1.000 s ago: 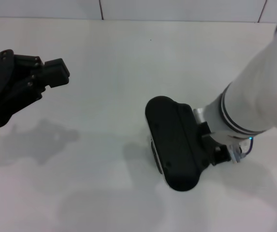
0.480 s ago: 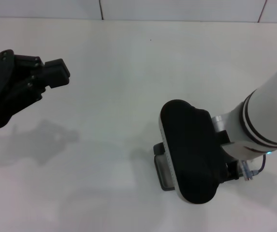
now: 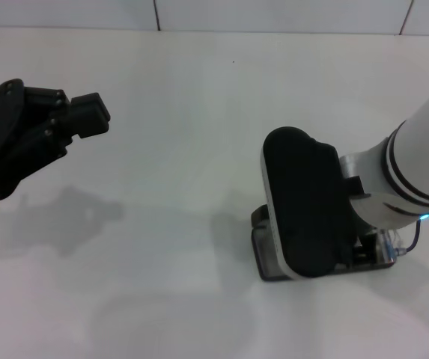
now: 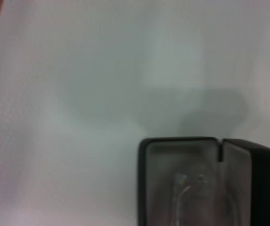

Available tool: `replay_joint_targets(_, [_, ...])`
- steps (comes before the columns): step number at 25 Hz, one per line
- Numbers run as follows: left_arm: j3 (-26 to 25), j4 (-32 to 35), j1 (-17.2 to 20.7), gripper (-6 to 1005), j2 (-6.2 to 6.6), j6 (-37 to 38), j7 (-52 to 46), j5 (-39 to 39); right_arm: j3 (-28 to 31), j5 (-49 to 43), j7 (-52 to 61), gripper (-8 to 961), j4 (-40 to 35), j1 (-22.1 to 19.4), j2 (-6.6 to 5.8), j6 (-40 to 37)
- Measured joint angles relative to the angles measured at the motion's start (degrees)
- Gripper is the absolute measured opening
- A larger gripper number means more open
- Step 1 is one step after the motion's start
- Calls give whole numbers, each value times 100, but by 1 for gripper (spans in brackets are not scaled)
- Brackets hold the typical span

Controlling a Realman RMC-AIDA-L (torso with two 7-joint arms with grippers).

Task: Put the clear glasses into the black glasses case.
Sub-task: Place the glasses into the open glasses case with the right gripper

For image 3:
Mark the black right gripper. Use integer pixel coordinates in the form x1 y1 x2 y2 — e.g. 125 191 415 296
350 230 384 268

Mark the black glasses case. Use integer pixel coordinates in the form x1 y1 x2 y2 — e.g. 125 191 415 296
250 203 397 283

